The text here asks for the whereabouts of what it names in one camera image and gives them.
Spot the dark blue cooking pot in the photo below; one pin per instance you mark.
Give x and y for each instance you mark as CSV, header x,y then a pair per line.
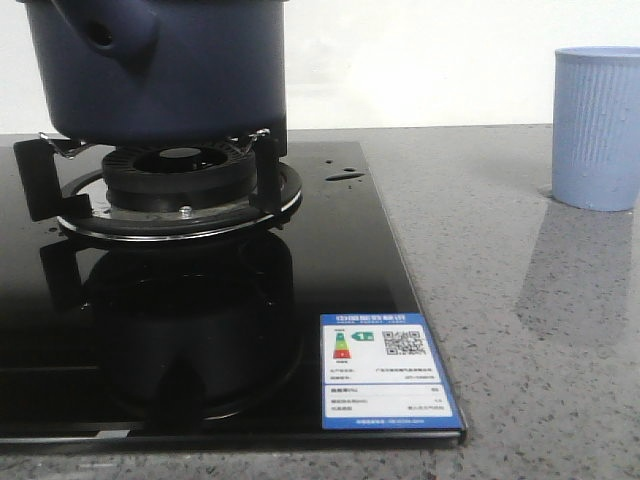
x,y
161,72

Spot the blue energy label sticker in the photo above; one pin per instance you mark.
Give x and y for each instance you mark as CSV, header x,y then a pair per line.
x,y
381,371

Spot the black metal pot support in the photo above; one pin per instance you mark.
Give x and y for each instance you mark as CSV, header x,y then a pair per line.
x,y
82,208

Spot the black glass gas stove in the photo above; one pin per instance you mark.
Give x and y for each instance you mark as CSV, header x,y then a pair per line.
x,y
207,345

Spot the black round gas burner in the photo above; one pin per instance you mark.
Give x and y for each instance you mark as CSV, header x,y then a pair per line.
x,y
153,179

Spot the light blue ribbed cup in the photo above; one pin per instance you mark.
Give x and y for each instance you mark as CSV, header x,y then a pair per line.
x,y
595,148

